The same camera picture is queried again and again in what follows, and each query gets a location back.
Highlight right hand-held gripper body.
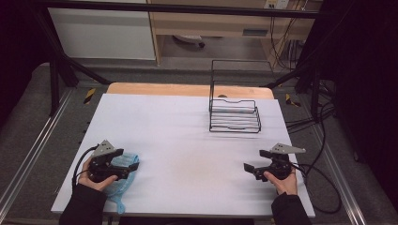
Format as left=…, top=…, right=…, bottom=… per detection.
left=253, top=142, right=307, bottom=183

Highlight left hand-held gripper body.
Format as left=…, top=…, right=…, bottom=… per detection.
left=88, top=139, right=130, bottom=184

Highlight blue face mask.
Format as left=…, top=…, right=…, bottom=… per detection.
left=103, top=152, right=141, bottom=216

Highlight black wire rack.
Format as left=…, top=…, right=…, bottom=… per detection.
left=208, top=59, right=274, bottom=134

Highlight person's left hand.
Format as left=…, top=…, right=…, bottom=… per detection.
left=77, top=156, right=119, bottom=192

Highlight person's right hand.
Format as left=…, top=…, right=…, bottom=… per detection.
left=263, top=168, right=299, bottom=197

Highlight white table cover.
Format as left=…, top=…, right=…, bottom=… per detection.
left=51, top=93, right=316, bottom=218

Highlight yellow black hazard tape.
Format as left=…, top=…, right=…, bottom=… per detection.
left=83, top=87, right=97, bottom=106
left=284, top=93, right=302, bottom=108

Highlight wooden table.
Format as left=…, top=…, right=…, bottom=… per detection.
left=106, top=82, right=275, bottom=100

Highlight black metal stand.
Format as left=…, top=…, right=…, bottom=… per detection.
left=32, top=6, right=113, bottom=117
left=264, top=59, right=329, bottom=123

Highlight white cabinet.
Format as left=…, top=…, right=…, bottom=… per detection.
left=47, top=7, right=157, bottom=61

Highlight office chair base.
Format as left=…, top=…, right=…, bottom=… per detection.
left=173, top=34, right=207, bottom=49

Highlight wooden desk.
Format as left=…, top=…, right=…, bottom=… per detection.
left=146, top=0, right=324, bottom=68

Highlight white power strip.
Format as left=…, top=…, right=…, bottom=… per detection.
left=263, top=0, right=291, bottom=10

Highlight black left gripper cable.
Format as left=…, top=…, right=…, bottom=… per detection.
left=71, top=144, right=100, bottom=192

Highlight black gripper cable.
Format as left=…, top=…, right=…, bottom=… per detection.
left=290, top=161, right=343, bottom=216
left=71, top=144, right=100, bottom=192

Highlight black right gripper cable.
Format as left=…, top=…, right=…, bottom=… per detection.
left=290, top=161, right=343, bottom=216

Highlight black floor cables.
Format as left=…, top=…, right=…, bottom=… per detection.
left=284, top=79, right=337, bottom=135

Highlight aluminium floor rail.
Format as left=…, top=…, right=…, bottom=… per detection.
left=0, top=88, right=74, bottom=214
left=308, top=125, right=368, bottom=225

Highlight black hanging cables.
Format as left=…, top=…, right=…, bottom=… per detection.
left=269, top=16, right=303, bottom=70

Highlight black metal frame bar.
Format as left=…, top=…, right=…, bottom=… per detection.
left=32, top=0, right=332, bottom=19

